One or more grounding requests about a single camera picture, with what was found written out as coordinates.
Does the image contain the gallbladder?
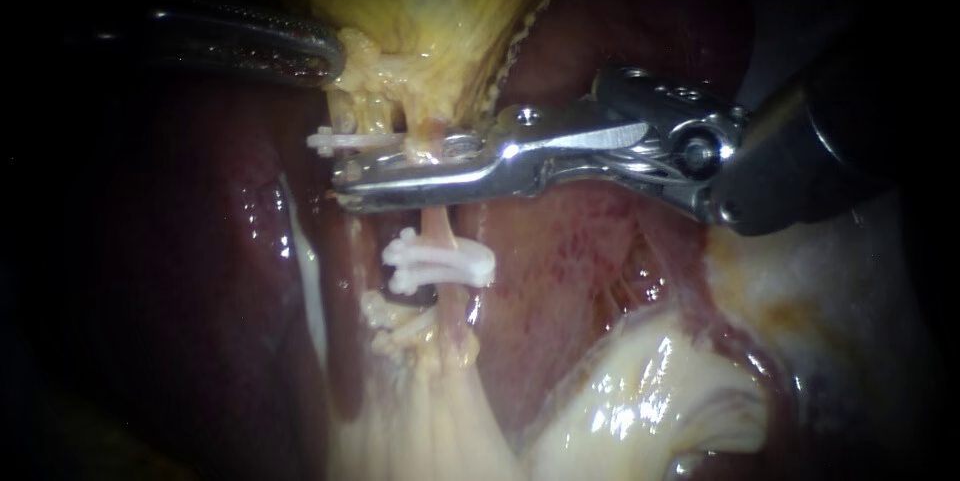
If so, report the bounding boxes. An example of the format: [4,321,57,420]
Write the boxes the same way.
[286,0,573,139]

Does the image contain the right arm instrument jaw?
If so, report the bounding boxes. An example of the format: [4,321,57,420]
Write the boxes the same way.
[442,105,541,161]
[329,137,543,215]

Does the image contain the left arm instrument jaw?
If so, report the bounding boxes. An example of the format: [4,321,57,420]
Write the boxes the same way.
[95,3,348,89]

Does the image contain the dark red liver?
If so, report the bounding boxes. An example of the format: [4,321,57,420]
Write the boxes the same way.
[29,0,948,481]

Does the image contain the right arm instrument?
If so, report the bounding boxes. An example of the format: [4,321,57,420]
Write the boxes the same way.
[515,66,753,228]

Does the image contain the white clip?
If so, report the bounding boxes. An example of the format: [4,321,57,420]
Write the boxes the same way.
[382,227,496,272]
[305,126,410,159]
[386,259,497,297]

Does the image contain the pale fatty tissue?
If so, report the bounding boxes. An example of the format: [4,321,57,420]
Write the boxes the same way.
[703,192,928,430]
[523,306,775,481]
[326,289,530,481]

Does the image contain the thin tube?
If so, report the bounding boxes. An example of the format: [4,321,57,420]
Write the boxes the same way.
[329,87,399,136]
[407,117,472,351]

